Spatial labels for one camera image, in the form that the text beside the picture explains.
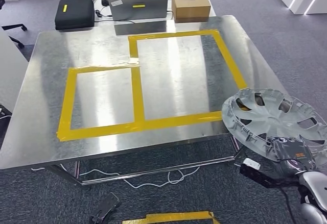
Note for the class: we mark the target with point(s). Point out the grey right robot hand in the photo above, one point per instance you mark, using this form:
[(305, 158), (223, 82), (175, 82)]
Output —
[(291, 158)]

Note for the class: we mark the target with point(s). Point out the grey plastic wheel cover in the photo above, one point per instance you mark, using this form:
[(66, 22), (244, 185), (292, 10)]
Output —
[(268, 121)]

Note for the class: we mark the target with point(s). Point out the stainless steel workbench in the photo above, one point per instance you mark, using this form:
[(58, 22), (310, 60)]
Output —
[(174, 80)]

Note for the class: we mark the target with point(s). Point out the white desk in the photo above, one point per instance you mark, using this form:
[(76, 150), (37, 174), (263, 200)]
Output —
[(213, 12), (13, 70)]

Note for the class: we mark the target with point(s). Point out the brown cardboard box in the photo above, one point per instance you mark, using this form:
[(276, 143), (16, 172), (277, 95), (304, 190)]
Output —
[(191, 7)]

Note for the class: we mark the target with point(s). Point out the silver laptop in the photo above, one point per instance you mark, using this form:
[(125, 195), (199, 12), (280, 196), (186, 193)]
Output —
[(137, 2)]

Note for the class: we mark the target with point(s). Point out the black computer mouse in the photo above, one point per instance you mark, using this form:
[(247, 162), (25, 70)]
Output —
[(104, 1)]

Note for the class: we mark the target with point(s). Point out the black zip case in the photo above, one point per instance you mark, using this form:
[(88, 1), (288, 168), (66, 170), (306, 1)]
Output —
[(74, 13)]

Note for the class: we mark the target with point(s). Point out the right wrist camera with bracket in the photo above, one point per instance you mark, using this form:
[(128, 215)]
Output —
[(255, 175)]

